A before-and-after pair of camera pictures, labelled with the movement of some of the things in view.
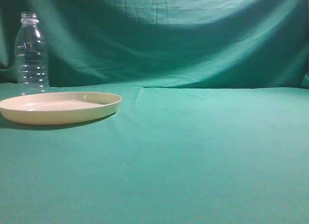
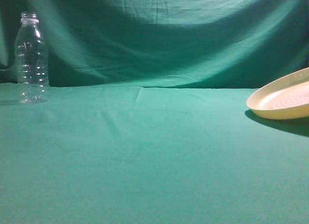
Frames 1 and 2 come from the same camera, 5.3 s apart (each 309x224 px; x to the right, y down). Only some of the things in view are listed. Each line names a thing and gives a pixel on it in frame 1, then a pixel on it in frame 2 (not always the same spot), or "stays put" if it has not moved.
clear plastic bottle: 32,57 stays put
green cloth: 213,125 stays put
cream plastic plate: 55,108 to 287,98
